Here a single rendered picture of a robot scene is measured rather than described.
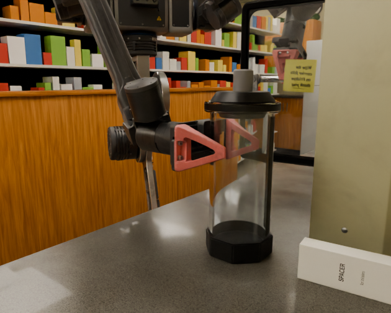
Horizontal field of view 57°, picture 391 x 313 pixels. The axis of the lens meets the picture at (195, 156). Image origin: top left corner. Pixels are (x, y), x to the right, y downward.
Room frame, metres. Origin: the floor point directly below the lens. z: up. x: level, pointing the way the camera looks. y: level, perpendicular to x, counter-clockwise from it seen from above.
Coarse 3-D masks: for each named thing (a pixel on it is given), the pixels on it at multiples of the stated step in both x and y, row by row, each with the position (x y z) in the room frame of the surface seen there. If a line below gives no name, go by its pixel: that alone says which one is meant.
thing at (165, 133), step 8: (160, 128) 0.59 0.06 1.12; (168, 128) 0.58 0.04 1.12; (192, 128) 0.56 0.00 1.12; (160, 136) 0.58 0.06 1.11; (168, 136) 0.57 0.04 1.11; (208, 136) 0.60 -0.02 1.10; (160, 144) 0.58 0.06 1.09; (168, 144) 0.57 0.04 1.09; (192, 144) 0.56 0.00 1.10; (200, 144) 0.57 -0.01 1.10; (168, 152) 0.58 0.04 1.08; (208, 152) 0.59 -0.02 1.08
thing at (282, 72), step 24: (264, 24) 0.94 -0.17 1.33; (288, 24) 0.90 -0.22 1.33; (312, 24) 0.87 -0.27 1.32; (264, 48) 0.93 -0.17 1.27; (288, 48) 0.90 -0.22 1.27; (312, 48) 0.87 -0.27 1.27; (264, 72) 0.93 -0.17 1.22; (288, 72) 0.90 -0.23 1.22; (312, 72) 0.87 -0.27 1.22; (288, 96) 0.90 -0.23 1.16; (312, 96) 0.86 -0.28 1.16; (288, 120) 0.89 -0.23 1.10; (312, 120) 0.86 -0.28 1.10; (288, 144) 0.89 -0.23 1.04; (312, 144) 0.86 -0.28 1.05
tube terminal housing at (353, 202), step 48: (336, 0) 0.54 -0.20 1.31; (384, 0) 0.50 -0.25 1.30; (336, 48) 0.54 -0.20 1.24; (384, 48) 0.50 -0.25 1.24; (336, 96) 0.54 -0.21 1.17; (384, 96) 0.50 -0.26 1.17; (336, 144) 0.53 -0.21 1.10; (384, 144) 0.49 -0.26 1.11; (336, 192) 0.53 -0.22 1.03; (384, 192) 0.49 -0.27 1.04; (336, 240) 0.53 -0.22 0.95; (384, 240) 0.48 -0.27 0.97
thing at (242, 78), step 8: (240, 72) 0.50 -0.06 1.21; (248, 72) 0.50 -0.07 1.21; (240, 80) 0.50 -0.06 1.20; (248, 80) 0.50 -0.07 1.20; (240, 88) 0.50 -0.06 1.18; (248, 88) 0.50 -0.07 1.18; (216, 96) 0.50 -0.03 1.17; (224, 96) 0.49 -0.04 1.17; (232, 96) 0.48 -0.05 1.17; (240, 96) 0.48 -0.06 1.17; (248, 96) 0.48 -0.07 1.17; (256, 96) 0.48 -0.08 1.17; (264, 96) 0.48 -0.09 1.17
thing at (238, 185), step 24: (216, 120) 0.49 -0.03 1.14; (240, 120) 0.47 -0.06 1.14; (264, 120) 0.48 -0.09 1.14; (240, 144) 0.47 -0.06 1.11; (264, 144) 0.48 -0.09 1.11; (216, 168) 0.49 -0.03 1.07; (240, 168) 0.47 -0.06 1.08; (264, 168) 0.48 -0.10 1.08; (216, 192) 0.49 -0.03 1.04; (240, 192) 0.47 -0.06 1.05; (264, 192) 0.48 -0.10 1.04; (216, 216) 0.49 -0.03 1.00; (240, 216) 0.47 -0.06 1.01; (264, 216) 0.48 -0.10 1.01; (240, 240) 0.47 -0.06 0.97
